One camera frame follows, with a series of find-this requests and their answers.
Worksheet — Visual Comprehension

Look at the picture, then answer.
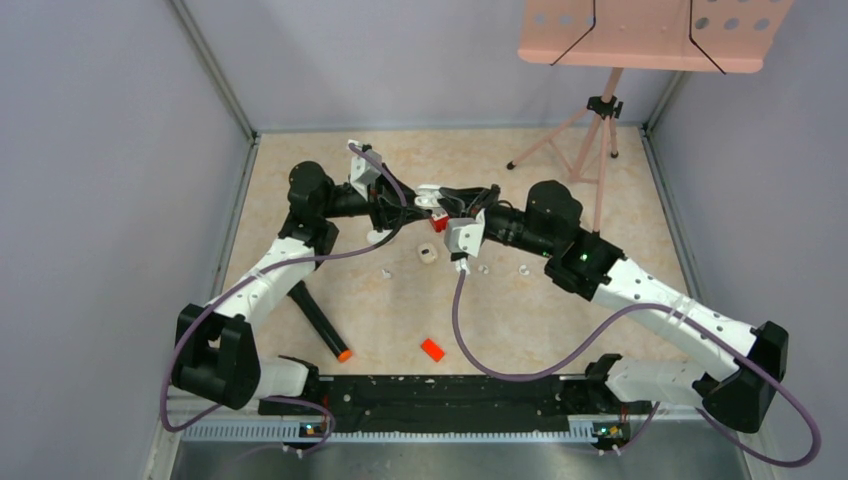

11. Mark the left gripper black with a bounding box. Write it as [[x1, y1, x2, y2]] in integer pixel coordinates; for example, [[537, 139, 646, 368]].
[[320, 162, 432, 232]]

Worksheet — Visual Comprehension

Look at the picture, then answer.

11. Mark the beige earbud case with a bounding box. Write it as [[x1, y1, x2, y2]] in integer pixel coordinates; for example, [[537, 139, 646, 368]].
[[416, 243, 438, 265]]

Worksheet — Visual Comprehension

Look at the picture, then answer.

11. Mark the white earbud case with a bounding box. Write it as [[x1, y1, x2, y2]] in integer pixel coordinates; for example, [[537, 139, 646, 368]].
[[414, 184, 443, 212], [366, 230, 391, 245]]

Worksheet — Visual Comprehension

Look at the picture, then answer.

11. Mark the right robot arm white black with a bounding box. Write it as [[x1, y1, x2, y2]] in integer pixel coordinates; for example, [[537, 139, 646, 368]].
[[436, 180, 789, 433]]

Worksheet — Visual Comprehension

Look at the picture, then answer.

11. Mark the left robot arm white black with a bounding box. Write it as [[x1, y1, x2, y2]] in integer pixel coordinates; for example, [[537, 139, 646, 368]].
[[165, 157, 431, 414]]

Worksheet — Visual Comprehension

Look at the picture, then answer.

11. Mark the closed white earbud case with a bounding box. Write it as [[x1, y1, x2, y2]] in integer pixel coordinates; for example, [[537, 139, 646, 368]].
[[366, 230, 391, 245]]

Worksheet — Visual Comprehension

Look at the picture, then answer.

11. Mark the red block with windows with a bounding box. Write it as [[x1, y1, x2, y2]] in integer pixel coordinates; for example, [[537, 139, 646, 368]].
[[430, 213, 450, 233]]

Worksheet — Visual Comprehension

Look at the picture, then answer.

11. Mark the black marker orange cap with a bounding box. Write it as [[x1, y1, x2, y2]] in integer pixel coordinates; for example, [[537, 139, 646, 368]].
[[288, 281, 353, 363]]

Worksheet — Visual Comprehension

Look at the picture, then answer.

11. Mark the small orange red block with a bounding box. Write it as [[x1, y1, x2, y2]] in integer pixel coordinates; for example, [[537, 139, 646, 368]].
[[420, 338, 445, 362]]

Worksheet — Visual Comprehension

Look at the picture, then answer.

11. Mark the pink music stand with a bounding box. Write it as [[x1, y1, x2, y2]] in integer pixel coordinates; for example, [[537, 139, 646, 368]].
[[506, 0, 796, 233]]

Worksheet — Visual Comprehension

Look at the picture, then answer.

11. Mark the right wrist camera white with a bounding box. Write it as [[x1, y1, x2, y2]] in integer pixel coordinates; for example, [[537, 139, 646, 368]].
[[444, 209, 486, 275]]

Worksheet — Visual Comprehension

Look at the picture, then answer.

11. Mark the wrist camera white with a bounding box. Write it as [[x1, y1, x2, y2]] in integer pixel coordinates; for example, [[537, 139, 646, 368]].
[[348, 139, 382, 200], [444, 209, 486, 275]]

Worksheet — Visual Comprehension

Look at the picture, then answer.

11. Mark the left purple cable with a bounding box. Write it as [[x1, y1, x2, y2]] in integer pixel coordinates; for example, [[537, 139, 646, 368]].
[[160, 142, 409, 458]]

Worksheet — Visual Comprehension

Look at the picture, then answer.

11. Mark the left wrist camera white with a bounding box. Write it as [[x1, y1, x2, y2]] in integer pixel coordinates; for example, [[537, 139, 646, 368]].
[[348, 139, 382, 200]]

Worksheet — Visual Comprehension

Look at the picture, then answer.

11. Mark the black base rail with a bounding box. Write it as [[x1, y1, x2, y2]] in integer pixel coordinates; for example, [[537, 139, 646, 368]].
[[258, 375, 652, 434]]

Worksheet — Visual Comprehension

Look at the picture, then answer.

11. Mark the grey cable duct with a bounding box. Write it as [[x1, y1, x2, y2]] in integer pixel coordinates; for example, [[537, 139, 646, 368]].
[[181, 419, 611, 444]]

